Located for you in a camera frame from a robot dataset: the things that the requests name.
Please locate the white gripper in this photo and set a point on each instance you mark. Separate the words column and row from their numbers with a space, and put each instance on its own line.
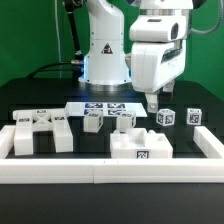
column 154, row 65

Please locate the white chair seat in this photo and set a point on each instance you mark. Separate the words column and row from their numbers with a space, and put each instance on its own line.
column 138, row 143

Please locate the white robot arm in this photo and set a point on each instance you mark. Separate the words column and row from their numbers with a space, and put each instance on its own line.
column 107, row 65

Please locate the white tagged cube nut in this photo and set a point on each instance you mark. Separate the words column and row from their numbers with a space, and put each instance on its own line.
column 165, row 117

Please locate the white tagged cube far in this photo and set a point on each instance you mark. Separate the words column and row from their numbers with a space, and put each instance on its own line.
column 194, row 116

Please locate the white U-shaped fence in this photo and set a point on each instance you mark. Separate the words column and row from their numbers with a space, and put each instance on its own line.
column 35, row 171

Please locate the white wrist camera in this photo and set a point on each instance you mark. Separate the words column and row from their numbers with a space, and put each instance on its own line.
column 158, row 28

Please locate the white marker base plate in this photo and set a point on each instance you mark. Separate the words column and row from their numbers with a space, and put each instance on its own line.
column 109, row 109

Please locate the white chair back frame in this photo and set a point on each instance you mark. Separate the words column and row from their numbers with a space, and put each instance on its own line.
column 41, row 120

